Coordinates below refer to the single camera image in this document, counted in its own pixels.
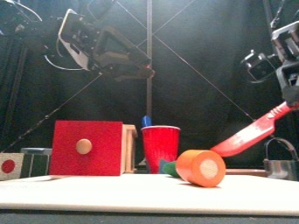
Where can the red toy knife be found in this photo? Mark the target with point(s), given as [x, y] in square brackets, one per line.
[249, 135]

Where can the toy carrot piece with leaves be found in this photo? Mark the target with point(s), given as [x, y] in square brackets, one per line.
[191, 166]

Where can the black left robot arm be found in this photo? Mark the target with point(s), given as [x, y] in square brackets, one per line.
[39, 35]

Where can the blue toy utensil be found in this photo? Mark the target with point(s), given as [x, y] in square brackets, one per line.
[147, 121]

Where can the wooden box with slot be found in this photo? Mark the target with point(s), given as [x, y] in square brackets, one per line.
[130, 145]

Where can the wooden drawer with red front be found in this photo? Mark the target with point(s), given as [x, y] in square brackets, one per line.
[104, 145]

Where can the red plastic cup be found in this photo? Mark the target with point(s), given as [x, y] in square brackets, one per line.
[159, 145]

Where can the small blue flat piece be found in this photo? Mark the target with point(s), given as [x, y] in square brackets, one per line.
[162, 167]

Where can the white cutting board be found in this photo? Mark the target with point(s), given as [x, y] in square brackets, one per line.
[116, 192]

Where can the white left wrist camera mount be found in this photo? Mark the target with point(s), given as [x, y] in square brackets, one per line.
[79, 59]

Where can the vertical metal frame pole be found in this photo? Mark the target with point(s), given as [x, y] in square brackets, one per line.
[148, 96]

